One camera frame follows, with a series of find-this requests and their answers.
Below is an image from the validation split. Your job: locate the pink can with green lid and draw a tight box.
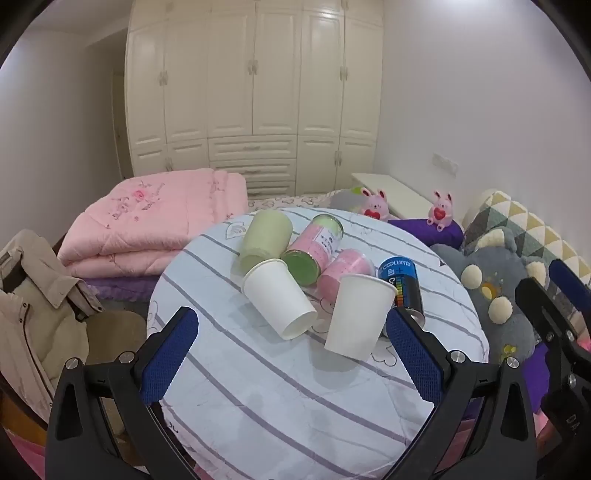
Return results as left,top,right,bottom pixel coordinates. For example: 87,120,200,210
280,213,345,285

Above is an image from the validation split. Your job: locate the black drink can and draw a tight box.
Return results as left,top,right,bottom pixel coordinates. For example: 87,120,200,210
379,257,426,326

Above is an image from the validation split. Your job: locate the heart print bed sheet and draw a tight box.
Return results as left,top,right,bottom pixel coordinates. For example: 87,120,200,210
247,189,352,216

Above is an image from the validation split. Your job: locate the triangle patterned pillow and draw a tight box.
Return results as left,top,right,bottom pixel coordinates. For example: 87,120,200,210
462,188,591,297

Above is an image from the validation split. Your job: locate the grey green plush toy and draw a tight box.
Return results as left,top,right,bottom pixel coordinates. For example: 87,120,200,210
329,186,368,214

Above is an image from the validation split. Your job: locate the white wall socket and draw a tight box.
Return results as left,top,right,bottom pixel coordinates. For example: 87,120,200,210
431,154,459,176

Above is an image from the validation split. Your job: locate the purple blanket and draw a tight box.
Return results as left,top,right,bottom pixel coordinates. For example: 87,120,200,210
498,340,557,412

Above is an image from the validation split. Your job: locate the white paper cup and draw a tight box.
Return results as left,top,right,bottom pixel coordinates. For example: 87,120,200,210
242,258,318,342
324,274,398,360

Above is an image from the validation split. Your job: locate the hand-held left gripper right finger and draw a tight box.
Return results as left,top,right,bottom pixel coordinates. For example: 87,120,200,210
383,305,539,480

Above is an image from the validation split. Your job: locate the pink cloth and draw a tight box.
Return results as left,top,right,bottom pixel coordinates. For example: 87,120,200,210
0,428,48,480

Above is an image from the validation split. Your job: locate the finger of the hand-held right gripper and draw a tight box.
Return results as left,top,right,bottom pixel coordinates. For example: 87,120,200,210
549,258,591,320
515,277,580,354

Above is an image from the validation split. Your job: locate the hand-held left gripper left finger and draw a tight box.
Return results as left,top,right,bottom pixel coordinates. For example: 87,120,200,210
45,306,200,480

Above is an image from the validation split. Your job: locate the striped white tablecloth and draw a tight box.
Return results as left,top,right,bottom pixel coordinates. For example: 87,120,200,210
146,208,491,480

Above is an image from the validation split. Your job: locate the purple cushion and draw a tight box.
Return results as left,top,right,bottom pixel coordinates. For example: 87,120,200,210
388,217,465,248

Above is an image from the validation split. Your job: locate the white bedside shelf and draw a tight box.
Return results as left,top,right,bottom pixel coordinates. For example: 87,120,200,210
350,173,437,220

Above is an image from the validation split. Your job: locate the light green cup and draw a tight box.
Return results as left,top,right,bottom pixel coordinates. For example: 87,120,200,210
238,210,294,274

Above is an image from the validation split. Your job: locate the pink bunny plush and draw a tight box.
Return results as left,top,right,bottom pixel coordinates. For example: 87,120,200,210
427,189,456,232
359,187,391,220

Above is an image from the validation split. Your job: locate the beige jacket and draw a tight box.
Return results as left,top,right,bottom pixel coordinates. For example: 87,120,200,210
0,229,105,424

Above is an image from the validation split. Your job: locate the pink folded quilt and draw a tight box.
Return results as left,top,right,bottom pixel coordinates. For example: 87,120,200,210
57,168,250,280

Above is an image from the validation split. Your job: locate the pink translucent cup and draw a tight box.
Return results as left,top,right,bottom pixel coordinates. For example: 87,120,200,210
318,248,377,302

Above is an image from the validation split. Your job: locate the white wardrobe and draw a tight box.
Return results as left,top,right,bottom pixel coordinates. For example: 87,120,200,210
124,0,384,197

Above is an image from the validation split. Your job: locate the grey plush bear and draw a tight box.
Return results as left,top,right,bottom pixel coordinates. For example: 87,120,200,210
429,226,551,366

